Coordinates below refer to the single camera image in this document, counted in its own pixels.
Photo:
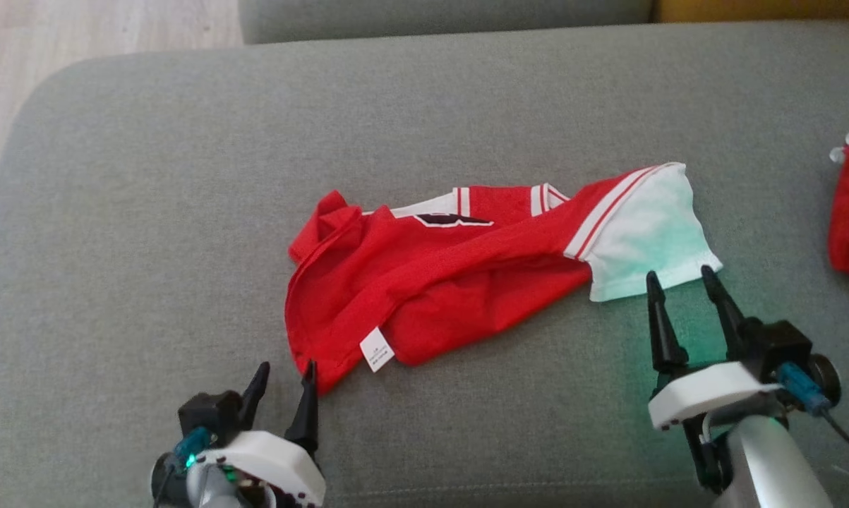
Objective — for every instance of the grey sofa back cushion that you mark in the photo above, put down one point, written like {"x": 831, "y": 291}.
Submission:
{"x": 431, "y": 17}

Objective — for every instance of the teal camera plug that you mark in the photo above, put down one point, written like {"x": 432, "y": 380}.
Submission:
{"x": 191, "y": 446}
{"x": 804, "y": 389}

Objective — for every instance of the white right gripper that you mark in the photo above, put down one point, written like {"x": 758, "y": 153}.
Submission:
{"x": 706, "y": 395}

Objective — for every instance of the teal right camera plug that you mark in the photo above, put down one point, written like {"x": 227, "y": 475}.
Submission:
{"x": 804, "y": 389}

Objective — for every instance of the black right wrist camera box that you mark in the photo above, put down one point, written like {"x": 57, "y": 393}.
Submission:
{"x": 777, "y": 349}

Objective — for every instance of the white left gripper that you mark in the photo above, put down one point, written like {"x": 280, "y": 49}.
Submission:
{"x": 276, "y": 466}

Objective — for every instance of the yellow sofa cushion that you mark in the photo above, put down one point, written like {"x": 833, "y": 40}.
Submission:
{"x": 763, "y": 8}

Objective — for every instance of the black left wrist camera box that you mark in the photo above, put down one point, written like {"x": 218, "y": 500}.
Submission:
{"x": 209, "y": 418}

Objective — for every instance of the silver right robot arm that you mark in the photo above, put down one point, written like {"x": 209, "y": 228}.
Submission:
{"x": 763, "y": 466}

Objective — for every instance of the teal left camera plug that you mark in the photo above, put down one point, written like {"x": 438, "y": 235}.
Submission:
{"x": 191, "y": 446}

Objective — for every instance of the grey sofa seat cushion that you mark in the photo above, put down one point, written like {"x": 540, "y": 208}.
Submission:
{"x": 149, "y": 247}

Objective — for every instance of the red jersey with white sleeves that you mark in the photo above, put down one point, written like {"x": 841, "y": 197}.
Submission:
{"x": 424, "y": 282}

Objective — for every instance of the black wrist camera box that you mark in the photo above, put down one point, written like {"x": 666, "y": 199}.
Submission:
{"x": 209, "y": 418}
{"x": 777, "y": 349}

